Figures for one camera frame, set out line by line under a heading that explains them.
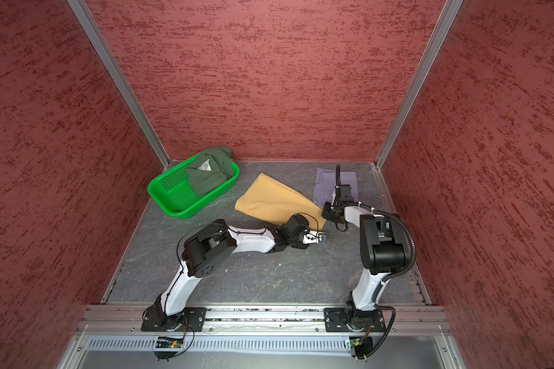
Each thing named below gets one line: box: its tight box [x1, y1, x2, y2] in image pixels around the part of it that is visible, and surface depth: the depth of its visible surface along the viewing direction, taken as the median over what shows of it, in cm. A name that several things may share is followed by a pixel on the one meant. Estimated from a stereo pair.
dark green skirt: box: [186, 146, 234, 197], surface depth 112 cm
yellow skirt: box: [234, 172, 328, 232], surface depth 109 cm
